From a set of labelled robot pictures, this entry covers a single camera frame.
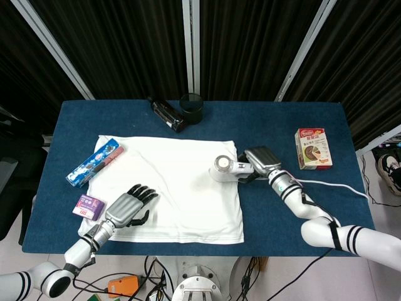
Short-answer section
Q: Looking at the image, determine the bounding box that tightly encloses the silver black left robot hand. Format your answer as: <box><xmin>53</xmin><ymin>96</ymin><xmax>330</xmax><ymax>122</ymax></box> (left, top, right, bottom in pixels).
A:
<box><xmin>105</xmin><ymin>184</ymin><xmax>160</xmax><ymax>229</ymax></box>

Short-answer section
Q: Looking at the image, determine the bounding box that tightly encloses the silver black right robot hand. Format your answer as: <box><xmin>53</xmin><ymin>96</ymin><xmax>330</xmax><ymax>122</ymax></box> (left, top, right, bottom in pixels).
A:
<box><xmin>238</xmin><ymin>145</ymin><xmax>283</xmax><ymax>183</ymax></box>

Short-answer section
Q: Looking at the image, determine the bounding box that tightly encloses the white handheld garment steamer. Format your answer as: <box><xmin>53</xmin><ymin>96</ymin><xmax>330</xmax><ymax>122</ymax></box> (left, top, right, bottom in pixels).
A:
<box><xmin>208</xmin><ymin>154</ymin><xmax>255</xmax><ymax>182</ymax></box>

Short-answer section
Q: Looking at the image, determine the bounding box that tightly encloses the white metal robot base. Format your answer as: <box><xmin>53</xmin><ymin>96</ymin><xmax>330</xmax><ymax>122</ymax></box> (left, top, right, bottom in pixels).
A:
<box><xmin>171</xmin><ymin>265</ymin><xmax>225</xmax><ymax>301</ymax></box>

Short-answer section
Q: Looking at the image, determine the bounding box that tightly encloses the white shirt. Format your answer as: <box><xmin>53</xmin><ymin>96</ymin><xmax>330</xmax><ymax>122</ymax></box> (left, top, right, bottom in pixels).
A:
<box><xmin>77</xmin><ymin>134</ymin><xmax>245</xmax><ymax>245</ymax></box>

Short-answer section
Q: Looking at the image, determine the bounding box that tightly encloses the small purple box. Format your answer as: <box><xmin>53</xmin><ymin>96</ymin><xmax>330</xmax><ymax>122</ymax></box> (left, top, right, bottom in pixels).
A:
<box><xmin>72</xmin><ymin>194</ymin><xmax>106</xmax><ymax>221</ymax></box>

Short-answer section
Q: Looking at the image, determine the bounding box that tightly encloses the red chocolate snack box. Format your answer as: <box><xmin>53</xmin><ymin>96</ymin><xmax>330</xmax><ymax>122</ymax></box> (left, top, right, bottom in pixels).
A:
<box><xmin>294</xmin><ymin>127</ymin><xmax>333</xmax><ymax>171</ymax></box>

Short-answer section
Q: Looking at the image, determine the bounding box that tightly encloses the blue table cover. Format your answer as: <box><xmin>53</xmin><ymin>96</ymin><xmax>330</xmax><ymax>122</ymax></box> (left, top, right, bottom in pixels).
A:
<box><xmin>21</xmin><ymin>100</ymin><xmax>376</xmax><ymax>257</ymax></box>

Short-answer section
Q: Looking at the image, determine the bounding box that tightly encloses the blue pink cookie box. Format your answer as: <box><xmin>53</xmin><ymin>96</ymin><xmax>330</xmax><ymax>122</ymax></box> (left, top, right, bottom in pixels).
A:
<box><xmin>65</xmin><ymin>139</ymin><xmax>125</xmax><ymax>188</ymax></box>

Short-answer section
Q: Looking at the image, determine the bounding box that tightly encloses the orange device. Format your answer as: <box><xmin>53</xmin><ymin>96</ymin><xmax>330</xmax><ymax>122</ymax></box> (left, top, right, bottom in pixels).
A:
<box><xmin>108</xmin><ymin>275</ymin><xmax>140</xmax><ymax>298</ymax></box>

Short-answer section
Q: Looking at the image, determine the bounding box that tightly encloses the black mesh pen holder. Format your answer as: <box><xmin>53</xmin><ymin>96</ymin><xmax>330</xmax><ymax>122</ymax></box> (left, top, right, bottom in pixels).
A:
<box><xmin>179</xmin><ymin>93</ymin><xmax>204</xmax><ymax>125</ymax></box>

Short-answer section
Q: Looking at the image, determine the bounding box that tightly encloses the black bottle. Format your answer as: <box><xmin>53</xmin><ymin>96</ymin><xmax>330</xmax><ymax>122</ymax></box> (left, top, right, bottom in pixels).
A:
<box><xmin>147</xmin><ymin>97</ymin><xmax>186</xmax><ymax>133</ymax></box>

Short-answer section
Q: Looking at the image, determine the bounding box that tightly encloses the black chair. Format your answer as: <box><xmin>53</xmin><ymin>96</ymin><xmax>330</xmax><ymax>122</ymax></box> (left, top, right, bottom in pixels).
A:
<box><xmin>0</xmin><ymin>106</ymin><xmax>48</xmax><ymax>245</ymax></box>

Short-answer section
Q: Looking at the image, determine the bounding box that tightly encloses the beige black sneaker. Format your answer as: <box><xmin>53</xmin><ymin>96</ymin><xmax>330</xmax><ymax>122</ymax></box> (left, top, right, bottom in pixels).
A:
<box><xmin>377</xmin><ymin>153</ymin><xmax>401</xmax><ymax>197</ymax></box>

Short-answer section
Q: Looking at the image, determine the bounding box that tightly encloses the black curtain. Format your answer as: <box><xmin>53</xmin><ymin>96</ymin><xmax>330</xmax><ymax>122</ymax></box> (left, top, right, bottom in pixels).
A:
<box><xmin>0</xmin><ymin>0</ymin><xmax>401</xmax><ymax>151</ymax></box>

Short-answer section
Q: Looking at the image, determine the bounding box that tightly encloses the thin white cable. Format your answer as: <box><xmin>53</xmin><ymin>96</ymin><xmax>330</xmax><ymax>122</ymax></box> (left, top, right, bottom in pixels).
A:
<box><xmin>289</xmin><ymin>177</ymin><xmax>370</xmax><ymax>200</ymax></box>

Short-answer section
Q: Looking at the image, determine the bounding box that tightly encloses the grey aluminium frame post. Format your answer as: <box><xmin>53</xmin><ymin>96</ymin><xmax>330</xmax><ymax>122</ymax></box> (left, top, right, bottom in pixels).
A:
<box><xmin>11</xmin><ymin>0</ymin><xmax>95</xmax><ymax>100</ymax></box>
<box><xmin>274</xmin><ymin>0</ymin><xmax>338</xmax><ymax>102</ymax></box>
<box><xmin>182</xmin><ymin>0</ymin><xmax>201</xmax><ymax>101</ymax></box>

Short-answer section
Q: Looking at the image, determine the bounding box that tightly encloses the black floor cable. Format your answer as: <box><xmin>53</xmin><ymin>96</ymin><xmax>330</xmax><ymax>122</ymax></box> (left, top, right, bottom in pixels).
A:
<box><xmin>266</xmin><ymin>249</ymin><xmax>333</xmax><ymax>301</ymax></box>

